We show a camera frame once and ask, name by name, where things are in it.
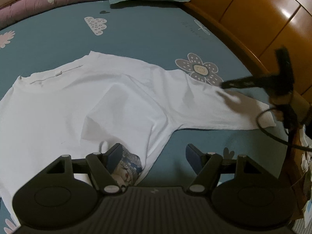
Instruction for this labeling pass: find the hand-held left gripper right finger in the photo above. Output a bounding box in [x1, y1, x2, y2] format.
[185, 143, 264, 195]

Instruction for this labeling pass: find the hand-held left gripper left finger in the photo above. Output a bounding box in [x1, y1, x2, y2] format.
[46, 143, 122, 195]

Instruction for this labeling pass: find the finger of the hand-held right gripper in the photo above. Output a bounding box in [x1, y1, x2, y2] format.
[221, 74, 266, 89]

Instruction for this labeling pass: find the white t-shirt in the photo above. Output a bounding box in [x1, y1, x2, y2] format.
[0, 51, 277, 227]

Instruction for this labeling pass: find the person's right hand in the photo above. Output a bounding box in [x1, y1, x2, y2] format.
[292, 91, 312, 126]

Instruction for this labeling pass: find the wooden headboard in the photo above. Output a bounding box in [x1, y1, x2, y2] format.
[175, 0, 312, 222]

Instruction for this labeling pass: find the floral patterned cloth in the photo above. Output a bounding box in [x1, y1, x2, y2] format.
[292, 124, 312, 234]

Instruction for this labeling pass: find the teal floral bed sheet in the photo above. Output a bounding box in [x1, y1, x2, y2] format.
[0, 0, 298, 234]

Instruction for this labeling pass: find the purple floral quilt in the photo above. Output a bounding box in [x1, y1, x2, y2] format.
[0, 0, 110, 30]

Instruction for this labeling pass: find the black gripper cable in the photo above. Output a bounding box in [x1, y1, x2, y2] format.
[256, 104, 312, 152]

